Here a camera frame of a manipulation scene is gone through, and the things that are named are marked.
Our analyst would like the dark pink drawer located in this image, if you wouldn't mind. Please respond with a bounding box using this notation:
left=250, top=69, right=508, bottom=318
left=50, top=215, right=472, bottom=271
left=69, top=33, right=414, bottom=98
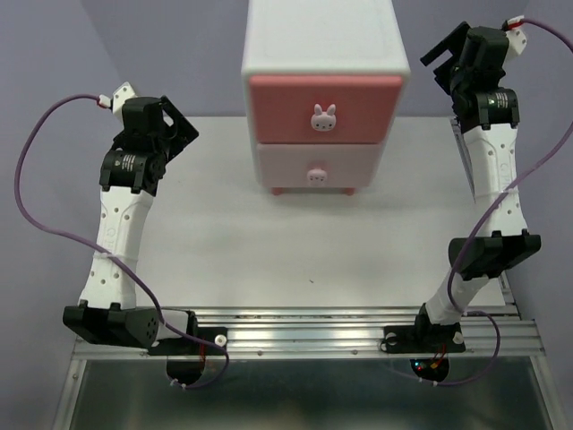
left=248, top=75, right=404, bottom=144

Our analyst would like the pink bunny knob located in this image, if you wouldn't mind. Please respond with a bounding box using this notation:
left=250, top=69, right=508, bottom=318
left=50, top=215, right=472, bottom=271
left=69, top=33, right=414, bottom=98
left=311, top=104, right=337, bottom=132
left=306, top=168, right=328, bottom=186

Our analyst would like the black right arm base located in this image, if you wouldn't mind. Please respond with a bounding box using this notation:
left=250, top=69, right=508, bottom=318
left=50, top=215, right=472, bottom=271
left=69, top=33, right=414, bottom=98
left=381, top=323, right=466, bottom=385

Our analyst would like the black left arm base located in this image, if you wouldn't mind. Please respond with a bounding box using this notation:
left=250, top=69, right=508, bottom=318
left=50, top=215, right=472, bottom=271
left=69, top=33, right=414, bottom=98
left=147, top=326, right=230, bottom=391

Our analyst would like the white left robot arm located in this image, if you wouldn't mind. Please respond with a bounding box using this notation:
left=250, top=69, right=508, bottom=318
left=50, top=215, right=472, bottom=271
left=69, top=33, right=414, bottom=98
left=63, top=96, right=199, bottom=348

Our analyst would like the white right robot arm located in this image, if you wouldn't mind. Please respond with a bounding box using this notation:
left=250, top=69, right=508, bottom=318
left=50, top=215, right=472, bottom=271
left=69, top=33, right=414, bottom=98
left=412, top=21, right=541, bottom=349

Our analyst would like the white shoe cabinet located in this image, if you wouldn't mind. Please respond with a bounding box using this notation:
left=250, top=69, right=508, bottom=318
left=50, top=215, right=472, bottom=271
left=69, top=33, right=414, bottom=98
left=241, top=1, right=410, bottom=195

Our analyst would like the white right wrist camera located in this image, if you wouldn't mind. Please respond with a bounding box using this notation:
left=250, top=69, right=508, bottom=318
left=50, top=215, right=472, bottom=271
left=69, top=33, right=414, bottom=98
left=501, top=15, right=527, bottom=62

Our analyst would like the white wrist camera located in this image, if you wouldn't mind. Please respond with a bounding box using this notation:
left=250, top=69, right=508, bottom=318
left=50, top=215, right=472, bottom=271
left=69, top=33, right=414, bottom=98
left=501, top=15, right=527, bottom=62
left=96, top=82, right=139, bottom=123

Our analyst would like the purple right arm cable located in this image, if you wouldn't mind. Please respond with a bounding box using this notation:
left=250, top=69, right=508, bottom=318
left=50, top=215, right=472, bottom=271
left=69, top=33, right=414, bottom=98
left=418, top=17, right=573, bottom=388

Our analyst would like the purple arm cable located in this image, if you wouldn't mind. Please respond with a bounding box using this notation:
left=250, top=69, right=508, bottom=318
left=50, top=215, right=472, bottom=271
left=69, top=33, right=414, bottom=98
left=13, top=92, right=230, bottom=390
left=418, top=17, right=573, bottom=388

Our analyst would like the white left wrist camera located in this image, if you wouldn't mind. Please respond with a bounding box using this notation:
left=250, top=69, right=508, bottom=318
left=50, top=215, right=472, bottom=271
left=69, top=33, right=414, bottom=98
left=96, top=82, right=139, bottom=123

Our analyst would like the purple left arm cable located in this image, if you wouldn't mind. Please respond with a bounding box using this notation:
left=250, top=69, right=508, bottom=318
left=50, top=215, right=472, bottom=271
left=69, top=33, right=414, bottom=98
left=13, top=92, right=230, bottom=390

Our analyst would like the aluminium rail frame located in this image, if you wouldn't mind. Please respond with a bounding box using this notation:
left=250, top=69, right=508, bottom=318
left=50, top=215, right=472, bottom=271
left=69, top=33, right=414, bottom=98
left=51, top=114, right=563, bottom=430

